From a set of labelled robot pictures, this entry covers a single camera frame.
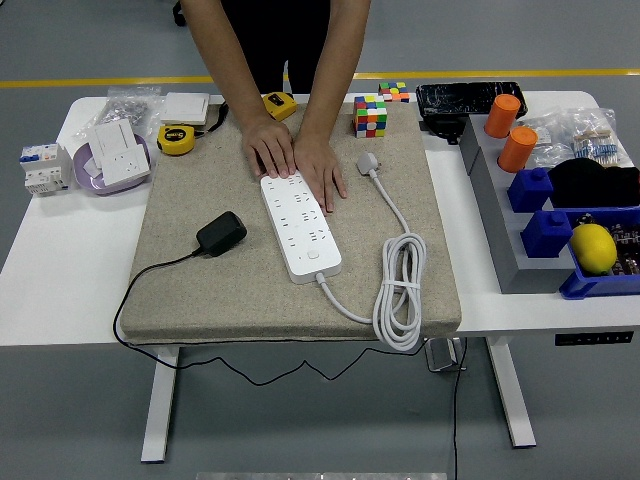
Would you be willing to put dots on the person's left hand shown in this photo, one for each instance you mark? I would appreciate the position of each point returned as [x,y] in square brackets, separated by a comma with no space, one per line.
[315,165]

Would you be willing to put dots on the clear bag of screws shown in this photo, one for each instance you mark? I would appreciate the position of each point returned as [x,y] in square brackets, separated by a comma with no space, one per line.
[125,107]

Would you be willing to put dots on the white power strip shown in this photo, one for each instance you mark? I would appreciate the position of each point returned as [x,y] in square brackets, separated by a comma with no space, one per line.
[300,235]

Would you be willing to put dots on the grey-brown mat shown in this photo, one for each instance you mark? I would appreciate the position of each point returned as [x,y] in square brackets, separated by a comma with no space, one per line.
[225,290]

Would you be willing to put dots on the large colourful puzzle cube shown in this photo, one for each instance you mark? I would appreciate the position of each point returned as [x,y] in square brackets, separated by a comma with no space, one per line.
[370,117]

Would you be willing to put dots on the black power adapter plug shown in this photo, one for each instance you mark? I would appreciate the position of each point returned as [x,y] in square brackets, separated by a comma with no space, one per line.
[222,232]

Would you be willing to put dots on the black chair base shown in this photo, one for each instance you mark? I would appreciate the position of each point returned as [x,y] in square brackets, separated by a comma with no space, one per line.
[178,15]

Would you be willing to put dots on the clear bag of small parts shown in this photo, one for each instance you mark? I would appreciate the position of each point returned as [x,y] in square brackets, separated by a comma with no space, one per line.
[547,137]

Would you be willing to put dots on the orange cylinder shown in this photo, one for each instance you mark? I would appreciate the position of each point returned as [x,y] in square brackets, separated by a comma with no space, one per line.
[501,117]
[516,150]

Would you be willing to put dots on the white switch panel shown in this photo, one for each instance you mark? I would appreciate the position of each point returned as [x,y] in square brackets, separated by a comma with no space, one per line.
[114,137]

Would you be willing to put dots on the white wall socket panel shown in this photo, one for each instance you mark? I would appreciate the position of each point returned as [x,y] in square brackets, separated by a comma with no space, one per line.
[122,167]

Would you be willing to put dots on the white circuit breaker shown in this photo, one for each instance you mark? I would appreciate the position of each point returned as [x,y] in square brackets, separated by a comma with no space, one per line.
[45,172]

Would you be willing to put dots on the white wall switch plate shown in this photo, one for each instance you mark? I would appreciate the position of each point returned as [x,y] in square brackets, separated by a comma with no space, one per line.
[184,107]

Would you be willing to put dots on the person's torso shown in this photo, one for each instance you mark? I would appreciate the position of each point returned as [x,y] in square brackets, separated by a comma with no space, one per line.
[280,30]

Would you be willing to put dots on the clear bag of resistors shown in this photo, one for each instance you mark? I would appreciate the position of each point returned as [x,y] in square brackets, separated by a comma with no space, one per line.
[597,145]

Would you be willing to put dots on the small colourful puzzle cube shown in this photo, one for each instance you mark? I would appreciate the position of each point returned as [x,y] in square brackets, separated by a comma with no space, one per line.
[393,92]

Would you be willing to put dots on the person's right hand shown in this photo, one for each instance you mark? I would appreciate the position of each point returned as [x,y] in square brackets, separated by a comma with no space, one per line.
[267,147]

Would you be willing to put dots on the blue plastic bin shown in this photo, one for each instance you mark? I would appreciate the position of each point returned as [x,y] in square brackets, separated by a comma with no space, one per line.
[595,287]

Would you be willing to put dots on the dark circuit board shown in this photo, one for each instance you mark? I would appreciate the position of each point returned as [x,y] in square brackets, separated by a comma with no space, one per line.
[627,240]

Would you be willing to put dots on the yellow lemon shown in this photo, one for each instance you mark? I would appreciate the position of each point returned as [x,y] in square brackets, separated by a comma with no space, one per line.
[592,247]

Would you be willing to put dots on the person's left forearm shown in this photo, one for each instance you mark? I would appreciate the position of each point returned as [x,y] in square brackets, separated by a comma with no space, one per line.
[335,65]

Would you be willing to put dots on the black plastic tray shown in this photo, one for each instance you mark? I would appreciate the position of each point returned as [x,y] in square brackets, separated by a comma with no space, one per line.
[460,97]

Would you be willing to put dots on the black cloth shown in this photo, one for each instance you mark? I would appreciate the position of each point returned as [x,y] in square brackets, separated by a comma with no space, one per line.
[590,182]

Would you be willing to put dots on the black table control panel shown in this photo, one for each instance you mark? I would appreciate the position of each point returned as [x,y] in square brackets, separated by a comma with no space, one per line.
[593,338]

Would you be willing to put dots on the purple bowl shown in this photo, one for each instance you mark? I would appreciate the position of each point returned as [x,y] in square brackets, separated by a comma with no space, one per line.
[87,172]

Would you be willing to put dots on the round yellow tape measure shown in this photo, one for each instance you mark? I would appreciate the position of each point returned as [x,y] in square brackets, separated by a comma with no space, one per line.
[176,141]

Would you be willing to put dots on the blue block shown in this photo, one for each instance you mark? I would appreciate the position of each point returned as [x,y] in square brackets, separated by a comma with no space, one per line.
[545,235]
[530,192]

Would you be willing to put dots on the grey stepped block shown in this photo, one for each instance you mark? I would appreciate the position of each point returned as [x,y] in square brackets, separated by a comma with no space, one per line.
[520,270]

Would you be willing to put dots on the person's right forearm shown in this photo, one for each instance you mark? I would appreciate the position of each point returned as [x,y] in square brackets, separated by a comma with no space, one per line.
[220,50]

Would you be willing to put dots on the white table leg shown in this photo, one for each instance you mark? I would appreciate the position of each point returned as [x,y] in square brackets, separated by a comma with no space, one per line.
[160,400]
[510,395]

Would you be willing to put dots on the boxy yellow tape measure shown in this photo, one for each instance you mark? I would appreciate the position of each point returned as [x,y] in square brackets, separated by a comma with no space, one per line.
[277,104]

